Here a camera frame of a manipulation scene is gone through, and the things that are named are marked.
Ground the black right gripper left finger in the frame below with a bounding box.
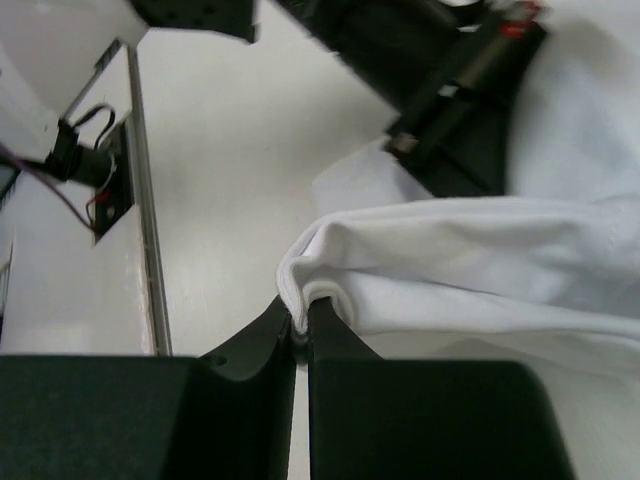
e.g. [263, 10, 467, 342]
[1, 300, 295, 479]

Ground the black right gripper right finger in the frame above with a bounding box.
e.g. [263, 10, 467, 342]
[308, 299, 574, 479]

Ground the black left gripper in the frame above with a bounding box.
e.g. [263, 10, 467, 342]
[280, 1, 547, 196]

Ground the white fabric skirt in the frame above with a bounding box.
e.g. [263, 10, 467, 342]
[276, 1, 639, 378]

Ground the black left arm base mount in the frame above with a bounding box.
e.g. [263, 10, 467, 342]
[45, 103, 134, 241]

